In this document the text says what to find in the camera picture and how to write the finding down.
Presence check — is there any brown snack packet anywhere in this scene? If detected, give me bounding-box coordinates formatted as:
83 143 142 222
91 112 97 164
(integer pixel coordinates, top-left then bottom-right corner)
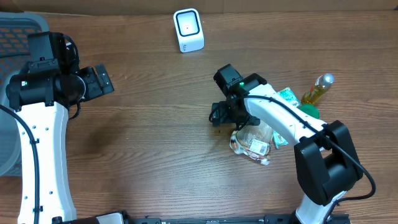
229 121 274 166

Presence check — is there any teal white pouch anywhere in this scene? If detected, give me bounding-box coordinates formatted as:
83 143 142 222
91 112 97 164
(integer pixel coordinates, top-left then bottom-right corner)
273 131 289 149

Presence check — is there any small teal white box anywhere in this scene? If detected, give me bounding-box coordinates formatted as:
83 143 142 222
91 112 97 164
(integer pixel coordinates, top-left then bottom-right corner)
277 87 300 108

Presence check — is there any green lid jar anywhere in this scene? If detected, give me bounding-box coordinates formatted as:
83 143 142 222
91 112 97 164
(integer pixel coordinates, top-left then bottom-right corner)
299 104 320 119

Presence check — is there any yellow dish soap bottle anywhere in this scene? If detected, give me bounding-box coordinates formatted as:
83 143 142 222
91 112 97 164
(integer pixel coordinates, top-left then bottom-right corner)
301 73 335 105

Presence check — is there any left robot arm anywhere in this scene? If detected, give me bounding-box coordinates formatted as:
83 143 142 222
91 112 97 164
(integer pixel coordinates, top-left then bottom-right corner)
4 32 128 224

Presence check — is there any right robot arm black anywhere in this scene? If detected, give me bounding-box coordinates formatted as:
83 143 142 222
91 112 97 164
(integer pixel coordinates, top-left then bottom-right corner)
210 64 364 223

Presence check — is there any white barcode scanner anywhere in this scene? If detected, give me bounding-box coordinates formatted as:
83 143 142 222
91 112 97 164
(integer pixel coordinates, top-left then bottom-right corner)
173 8 205 53

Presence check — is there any grey plastic shopping basket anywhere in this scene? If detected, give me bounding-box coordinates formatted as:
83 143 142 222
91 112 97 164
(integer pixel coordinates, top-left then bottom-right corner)
1 12 49 176

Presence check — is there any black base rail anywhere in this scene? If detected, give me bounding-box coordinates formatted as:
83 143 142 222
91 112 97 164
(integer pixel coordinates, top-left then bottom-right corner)
130 213 352 224

